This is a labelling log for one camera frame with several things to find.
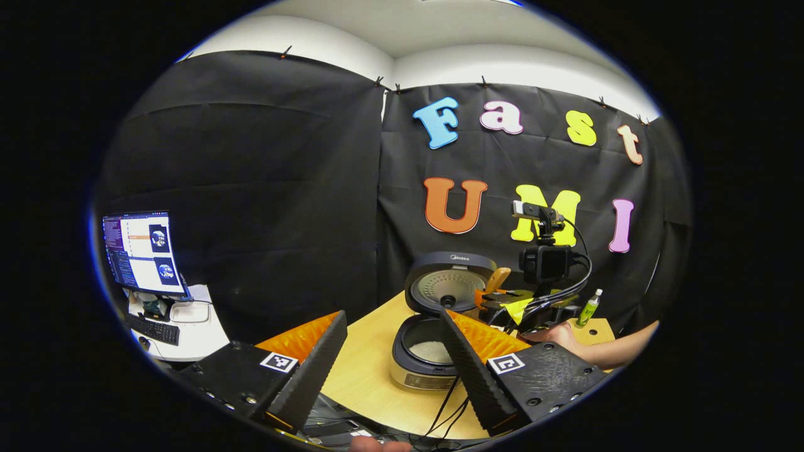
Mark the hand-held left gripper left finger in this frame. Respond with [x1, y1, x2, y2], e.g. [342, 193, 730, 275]
[178, 309, 348, 434]

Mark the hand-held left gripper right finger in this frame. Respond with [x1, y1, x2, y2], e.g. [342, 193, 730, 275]
[438, 308, 607, 438]

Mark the dark grey rice cooker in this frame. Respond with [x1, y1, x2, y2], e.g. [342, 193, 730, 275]
[389, 251, 500, 392]

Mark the green tea bottle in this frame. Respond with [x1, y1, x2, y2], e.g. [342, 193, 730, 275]
[575, 289, 604, 328]

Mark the white side desk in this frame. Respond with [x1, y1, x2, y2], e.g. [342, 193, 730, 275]
[129, 284, 230, 363]

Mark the black keyboard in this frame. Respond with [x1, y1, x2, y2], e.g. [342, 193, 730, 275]
[124, 312, 181, 347]

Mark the computer monitor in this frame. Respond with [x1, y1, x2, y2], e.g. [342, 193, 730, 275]
[102, 210, 192, 302]

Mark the black power cable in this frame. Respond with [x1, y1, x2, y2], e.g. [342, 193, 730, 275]
[427, 377, 469, 440]

